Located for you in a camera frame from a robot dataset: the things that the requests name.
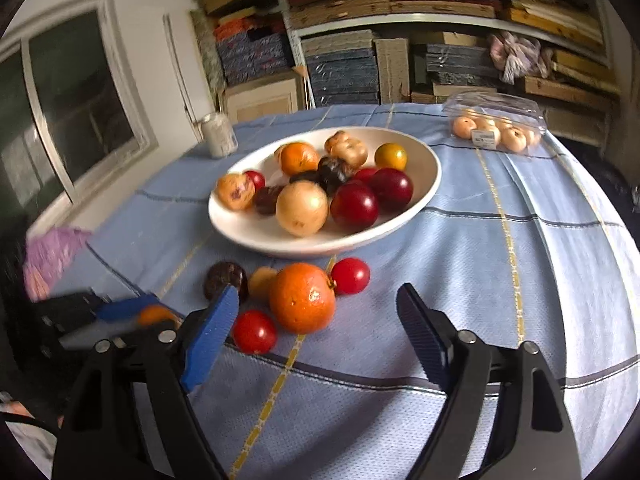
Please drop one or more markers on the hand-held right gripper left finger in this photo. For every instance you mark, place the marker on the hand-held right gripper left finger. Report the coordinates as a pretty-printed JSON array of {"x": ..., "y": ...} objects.
[{"x": 210, "y": 340}]

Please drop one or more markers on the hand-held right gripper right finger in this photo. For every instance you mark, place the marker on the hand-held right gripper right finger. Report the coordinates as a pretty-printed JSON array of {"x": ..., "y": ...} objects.
[{"x": 425, "y": 340}]

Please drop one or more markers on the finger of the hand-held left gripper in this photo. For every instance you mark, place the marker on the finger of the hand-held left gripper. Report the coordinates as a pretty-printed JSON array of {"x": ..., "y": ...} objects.
[
  {"x": 127, "y": 307},
  {"x": 132, "y": 332}
]

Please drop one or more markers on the orange tangerine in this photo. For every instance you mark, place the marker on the orange tangerine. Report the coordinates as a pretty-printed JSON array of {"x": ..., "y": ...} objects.
[
  {"x": 155, "y": 316},
  {"x": 299, "y": 158}
]

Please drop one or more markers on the small red plum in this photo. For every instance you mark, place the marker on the small red plum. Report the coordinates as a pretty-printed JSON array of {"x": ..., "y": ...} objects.
[
  {"x": 350, "y": 275},
  {"x": 254, "y": 331},
  {"x": 364, "y": 174}
]

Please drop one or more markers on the large orange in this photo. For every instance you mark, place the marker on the large orange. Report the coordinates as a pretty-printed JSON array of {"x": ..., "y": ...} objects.
[{"x": 302, "y": 297}]

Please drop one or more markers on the white plate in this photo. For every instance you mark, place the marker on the white plate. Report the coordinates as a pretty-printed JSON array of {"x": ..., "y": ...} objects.
[{"x": 300, "y": 247}]

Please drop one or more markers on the large tan pear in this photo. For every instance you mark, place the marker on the large tan pear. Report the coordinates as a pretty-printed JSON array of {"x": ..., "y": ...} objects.
[{"x": 301, "y": 208}]

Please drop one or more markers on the red tomato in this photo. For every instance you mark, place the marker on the red tomato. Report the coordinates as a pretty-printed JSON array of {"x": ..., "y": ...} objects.
[{"x": 256, "y": 179}]

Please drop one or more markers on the green yellow tangerine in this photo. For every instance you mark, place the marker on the green yellow tangerine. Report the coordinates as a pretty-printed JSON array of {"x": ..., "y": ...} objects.
[{"x": 390, "y": 156}]

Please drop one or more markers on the pink cloth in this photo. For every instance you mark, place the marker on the pink cloth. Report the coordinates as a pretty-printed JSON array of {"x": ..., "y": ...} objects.
[{"x": 50, "y": 255}]

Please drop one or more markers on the blue checked tablecloth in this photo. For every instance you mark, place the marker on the blue checked tablecloth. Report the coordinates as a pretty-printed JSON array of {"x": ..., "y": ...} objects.
[{"x": 500, "y": 260}]

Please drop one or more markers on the silver drink can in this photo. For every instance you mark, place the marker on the silver drink can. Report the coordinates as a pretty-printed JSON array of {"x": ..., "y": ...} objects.
[{"x": 218, "y": 135}]

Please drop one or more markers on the sliding window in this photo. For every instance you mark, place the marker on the sliding window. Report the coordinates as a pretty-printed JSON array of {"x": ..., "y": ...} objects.
[{"x": 75, "y": 105}]

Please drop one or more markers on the cluster of pale peaches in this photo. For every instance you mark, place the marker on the cluster of pale peaches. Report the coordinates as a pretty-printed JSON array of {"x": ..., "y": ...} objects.
[{"x": 464, "y": 127}]

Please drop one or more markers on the white leaning strip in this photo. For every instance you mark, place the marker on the white leaning strip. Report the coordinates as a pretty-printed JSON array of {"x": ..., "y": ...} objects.
[{"x": 182, "y": 75}]

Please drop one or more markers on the clear plastic clamshell box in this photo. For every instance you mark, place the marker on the clear plastic clamshell box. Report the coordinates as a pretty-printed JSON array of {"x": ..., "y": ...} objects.
[{"x": 495, "y": 102}]

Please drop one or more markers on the green patterned panel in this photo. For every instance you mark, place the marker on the green patterned panel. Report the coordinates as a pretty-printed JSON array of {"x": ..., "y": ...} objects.
[{"x": 207, "y": 55}]

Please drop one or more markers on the upright tan woven box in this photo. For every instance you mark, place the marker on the upright tan woven box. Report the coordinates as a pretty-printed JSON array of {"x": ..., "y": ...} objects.
[{"x": 392, "y": 70}]

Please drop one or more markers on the stack of dark slate boxes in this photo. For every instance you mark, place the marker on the stack of dark slate boxes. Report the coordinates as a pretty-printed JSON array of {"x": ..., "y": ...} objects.
[{"x": 340, "y": 77}]

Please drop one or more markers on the stack of dark grey boxes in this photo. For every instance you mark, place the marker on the stack of dark grey boxes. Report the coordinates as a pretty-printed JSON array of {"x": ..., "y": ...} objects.
[{"x": 460, "y": 62}]

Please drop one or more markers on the stack of blue patterned boxes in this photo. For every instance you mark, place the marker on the stack of blue patterned boxes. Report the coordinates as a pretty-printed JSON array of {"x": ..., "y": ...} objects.
[{"x": 250, "y": 50}]

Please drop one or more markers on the pile of tan long boxes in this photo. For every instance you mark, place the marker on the pile of tan long boxes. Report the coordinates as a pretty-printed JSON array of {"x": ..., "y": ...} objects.
[{"x": 565, "y": 80}]

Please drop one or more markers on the pink plastic bag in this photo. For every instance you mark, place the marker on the pink plastic bag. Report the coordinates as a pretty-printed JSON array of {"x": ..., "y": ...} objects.
[{"x": 517, "y": 55}]

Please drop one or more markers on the white metal shelf rack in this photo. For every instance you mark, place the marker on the white metal shelf rack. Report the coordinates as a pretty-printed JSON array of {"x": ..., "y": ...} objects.
[{"x": 450, "y": 19}]

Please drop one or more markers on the pile of pale wooden boxes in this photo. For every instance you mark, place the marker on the pile of pale wooden boxes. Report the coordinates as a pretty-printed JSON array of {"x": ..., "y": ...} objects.
[{"x": 550, "y": 15}]

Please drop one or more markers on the beige picture frame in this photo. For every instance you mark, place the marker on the beige picture frame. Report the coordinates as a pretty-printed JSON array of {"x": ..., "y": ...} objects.
[{"x": 260, "y": 100}]

